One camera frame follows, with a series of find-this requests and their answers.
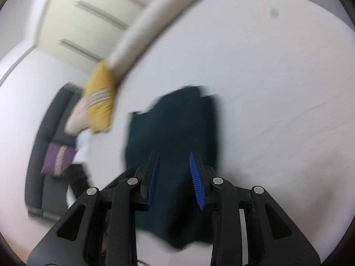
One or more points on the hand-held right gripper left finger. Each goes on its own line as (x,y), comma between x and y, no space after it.
(153,180)

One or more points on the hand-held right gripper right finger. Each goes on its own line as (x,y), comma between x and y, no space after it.
(197,183)

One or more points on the dark green sweater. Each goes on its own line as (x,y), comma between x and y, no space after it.
(172,122)

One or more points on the white pillow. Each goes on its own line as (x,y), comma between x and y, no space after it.
(83,149)

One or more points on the yellow patterned pillow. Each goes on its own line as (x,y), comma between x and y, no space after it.
(99,102)

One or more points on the pink pillow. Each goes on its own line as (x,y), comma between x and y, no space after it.
(76,122)

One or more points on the purple cushion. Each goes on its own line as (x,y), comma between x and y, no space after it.
(58,159)

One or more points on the grey padded headboard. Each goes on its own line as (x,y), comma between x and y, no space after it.
(45,158)

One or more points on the beige duvet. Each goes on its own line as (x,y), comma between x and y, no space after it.
(149,30)

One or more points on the cream wardrobe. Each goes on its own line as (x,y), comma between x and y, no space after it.
(88,19)

